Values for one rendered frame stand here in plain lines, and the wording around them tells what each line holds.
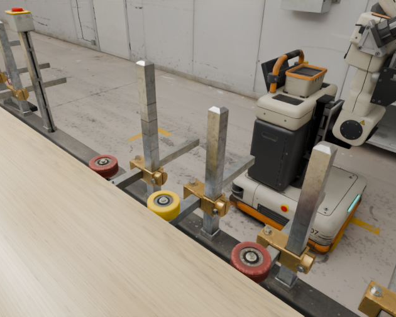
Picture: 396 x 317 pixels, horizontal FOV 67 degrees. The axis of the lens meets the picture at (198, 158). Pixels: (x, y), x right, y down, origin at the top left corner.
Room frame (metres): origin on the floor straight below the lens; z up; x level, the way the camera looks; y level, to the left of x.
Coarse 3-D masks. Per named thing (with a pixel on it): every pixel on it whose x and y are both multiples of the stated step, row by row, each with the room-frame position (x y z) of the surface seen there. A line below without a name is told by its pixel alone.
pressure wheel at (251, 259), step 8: (240, 248) 0.41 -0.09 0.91; (248, 248) 0.41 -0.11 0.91; (256, 248) 0.41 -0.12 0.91; (264, 248) 0.41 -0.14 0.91; (232, 256) 0.39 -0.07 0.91; (240, 256) 0.39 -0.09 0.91; (248, 256) 0.39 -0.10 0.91; (256, 256) 0.39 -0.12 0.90; (264, 256) 0.39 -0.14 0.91; (232, 264) 0.38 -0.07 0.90; (240, 264) 0.37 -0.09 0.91; (248, 264) 0.37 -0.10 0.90; (256, 264) 0.37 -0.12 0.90; (264, 264) 0.37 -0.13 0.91; (248, 272) 0.35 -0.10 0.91; (256, 272) 0.35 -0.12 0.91; (264, 272) 0.36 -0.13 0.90; (256, 280) 0.35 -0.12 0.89; (264, 280) 0.36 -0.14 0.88
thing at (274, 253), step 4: (324, 192) 0.70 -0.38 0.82; (324, 196) 0.70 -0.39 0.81; (292, 220) 0.58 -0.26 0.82; (288, 224) 0.56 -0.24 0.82; (284, 228) 0.55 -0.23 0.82; (288, 228) 0.55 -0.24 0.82; (284, 232) 0.54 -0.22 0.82; (288, 232) 0.54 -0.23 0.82; (268, 248) 0.48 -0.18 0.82; (272, 248) 0.48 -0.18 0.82; (272, 252) 0.47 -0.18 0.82; (276, 252) 0.47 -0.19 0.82; (272, 256) 0.46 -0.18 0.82; (276, 256) 0.46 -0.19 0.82; (272, 260) 0.45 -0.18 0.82; (276, 260) 0.47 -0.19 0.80; (272, 264) 0.45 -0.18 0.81
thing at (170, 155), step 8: (184, 144) 0.97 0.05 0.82; (192, 144) 0.99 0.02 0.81; (168, 152) 0.91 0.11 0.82; (176, 152) 0.92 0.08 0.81; (184, 152) 0.95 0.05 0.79; (160, 160) 0.86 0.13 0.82; (168, 160) 0.89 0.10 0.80; (136, 168) 0.81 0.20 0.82; (120, 176) 0.76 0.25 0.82; (128, 176) 0.76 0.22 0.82; (136, 176) 0.78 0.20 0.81; (120, 184) 0.73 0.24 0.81; (128, 184) 0.75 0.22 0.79
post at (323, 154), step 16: (320, 144) 0.48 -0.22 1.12; (320, 160) 0.46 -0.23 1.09; (320, 176) 0.46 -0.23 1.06; (304, 192) 0.47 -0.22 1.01; (320, 192) 0.46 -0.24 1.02; (304, 208) 0.47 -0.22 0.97; (304, 224) 0.46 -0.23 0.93; (288, 240) 0.48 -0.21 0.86; (304, 240) 0.46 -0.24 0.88; (288, 272) 0.46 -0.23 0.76
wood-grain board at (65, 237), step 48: (0, 144) 0.80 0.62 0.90; (48, 144) 0.81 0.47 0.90; (0, 192) 0.57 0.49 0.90; (48, 192) 0.57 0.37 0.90; (96, 192) 0.58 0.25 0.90; (0, 240) 0.42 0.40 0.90; (48, 240) 0.42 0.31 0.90; (96, 240) 0.43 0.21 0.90; (144, 240) 0.43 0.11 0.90; (192, 240) 0.43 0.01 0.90; (0, 288) 0.31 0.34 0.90; (48, 288) 0.31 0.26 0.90; (96, 288) 0.32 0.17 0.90; (144, 288) 0.32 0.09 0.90; (192, 288) 0.32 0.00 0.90; (240, 288) 0.32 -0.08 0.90
